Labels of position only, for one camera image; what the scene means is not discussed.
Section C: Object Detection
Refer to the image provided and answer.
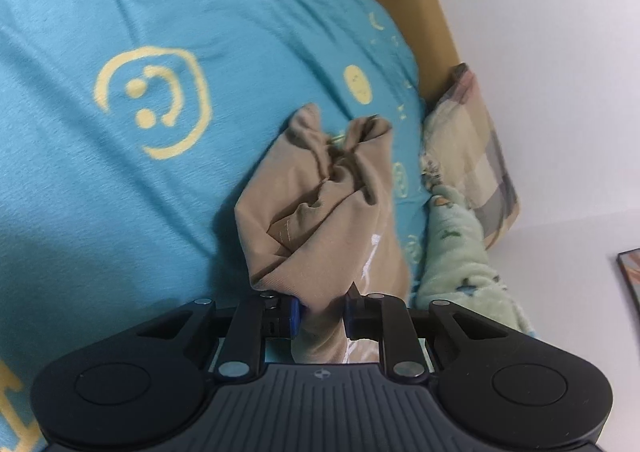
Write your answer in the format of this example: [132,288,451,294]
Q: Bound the tan beige garment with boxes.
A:
[234,104,410,363]

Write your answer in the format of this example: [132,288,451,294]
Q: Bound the light green printed blanket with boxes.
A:
[413,185,535,336]

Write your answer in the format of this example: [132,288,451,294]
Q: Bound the plaid beige pillow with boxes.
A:
[421,64,521,249]

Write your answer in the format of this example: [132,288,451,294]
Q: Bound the turquoise patterned bed sheet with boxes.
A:
[1,0,426,451]

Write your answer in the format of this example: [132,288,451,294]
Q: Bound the tan wooden headboard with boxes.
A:
[375,0,462,104]

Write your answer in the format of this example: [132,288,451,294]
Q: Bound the dark picture frame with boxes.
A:
[617,249,640,304]

